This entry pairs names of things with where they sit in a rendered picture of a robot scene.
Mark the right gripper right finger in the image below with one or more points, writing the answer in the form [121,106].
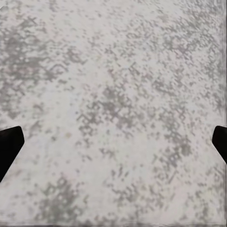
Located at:
[219,140]

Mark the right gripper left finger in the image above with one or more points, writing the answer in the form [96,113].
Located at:
[11,142]

